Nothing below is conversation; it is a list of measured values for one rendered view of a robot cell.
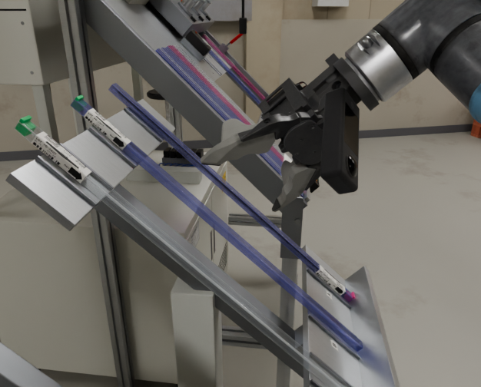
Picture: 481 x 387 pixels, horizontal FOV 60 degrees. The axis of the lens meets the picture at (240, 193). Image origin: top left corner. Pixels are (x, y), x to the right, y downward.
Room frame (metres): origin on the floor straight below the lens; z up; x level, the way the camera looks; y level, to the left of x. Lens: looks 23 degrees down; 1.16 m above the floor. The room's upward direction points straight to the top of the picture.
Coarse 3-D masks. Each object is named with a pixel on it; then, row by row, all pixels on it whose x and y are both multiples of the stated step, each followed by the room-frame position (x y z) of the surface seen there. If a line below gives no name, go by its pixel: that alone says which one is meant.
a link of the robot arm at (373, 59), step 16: (368, 32) 0.51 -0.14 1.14; (352, 48) 0.50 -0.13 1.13; (368, 48) 0.49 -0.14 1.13; (384, 48) 0.47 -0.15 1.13; (352, 64) 0.49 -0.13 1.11; (368, 64) 0.47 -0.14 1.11; (384, 64) 0.47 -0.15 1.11; (400, 64) 0.47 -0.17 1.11; (368, 80) 0.47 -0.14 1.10; (384, 80) 0.47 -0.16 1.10; (400, 80) 0.47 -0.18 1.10; (384, 96) 0.48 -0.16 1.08
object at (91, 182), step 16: (16, 128) 0.40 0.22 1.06; (32, 128) 0.40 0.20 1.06; (96, 176) 0.40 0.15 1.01; (96, 192) 0.39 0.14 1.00; (112, 192) 0.39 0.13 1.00; (112, 208) 0.38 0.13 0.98; (128, 208) 0.39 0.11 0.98; (144, 224) 0.38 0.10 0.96; (160, 240) 0.38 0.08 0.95; (176, 256) 0.38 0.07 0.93; (192, 256) 0.39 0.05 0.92; (192, 272) 0.38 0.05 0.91; (208, 272) 0.38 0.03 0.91; (208, 288) 0.37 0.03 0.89; (224, 288) 0.37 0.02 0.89; (240, 304) 0.37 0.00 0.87; (256, 320) 0.37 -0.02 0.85; (272, 336) 0.36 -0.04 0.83; (288, 336) 0.37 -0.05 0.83; (288, 352) 0.36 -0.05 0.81; (304, 352) 0.37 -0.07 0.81; (320, 368) 0.36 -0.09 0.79; (336, 384) 0.35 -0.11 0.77
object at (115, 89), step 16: (128, 96) 0.62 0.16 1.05; (144, 112) 0.61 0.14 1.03; (160, 128) 0.61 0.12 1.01; (176, 144) 0.60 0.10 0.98; (192, 160) 0.60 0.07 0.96; (208, 176) 0.60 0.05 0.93; (224, 192) 0.59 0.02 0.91; (256, 208) 0.60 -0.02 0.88; (272, 224) 0.59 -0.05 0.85; (288, 240) 0.58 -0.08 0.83; (304, 256) 0.58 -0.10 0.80
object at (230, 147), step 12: (228, 120) 0.52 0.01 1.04; (228, 132) 0.49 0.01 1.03; (228, 144) 0.47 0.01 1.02; (240, 144) 0.46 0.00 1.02; (252, 144) 0.47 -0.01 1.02; (264, 144) 0.47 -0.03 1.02; (204, 156) 0.47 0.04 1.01; (216, 156) 0.47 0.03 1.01; (228, 156) 0.47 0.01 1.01; (240, 156) 0.47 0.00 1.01
